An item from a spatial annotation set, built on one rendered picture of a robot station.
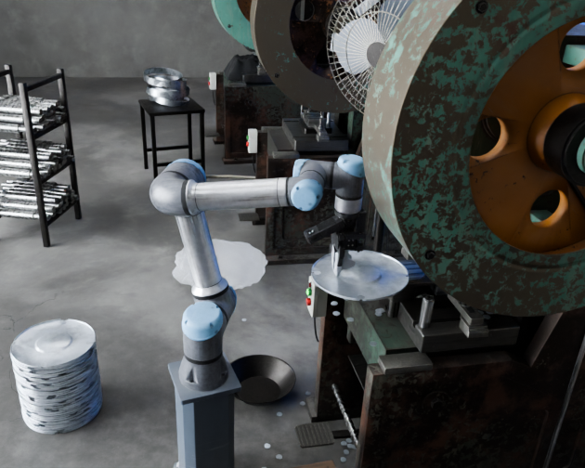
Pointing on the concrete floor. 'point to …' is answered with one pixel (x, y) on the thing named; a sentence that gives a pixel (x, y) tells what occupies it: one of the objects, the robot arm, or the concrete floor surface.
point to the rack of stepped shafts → (28, 155)
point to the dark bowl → (263, 379)
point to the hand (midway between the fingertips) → (334, 272)
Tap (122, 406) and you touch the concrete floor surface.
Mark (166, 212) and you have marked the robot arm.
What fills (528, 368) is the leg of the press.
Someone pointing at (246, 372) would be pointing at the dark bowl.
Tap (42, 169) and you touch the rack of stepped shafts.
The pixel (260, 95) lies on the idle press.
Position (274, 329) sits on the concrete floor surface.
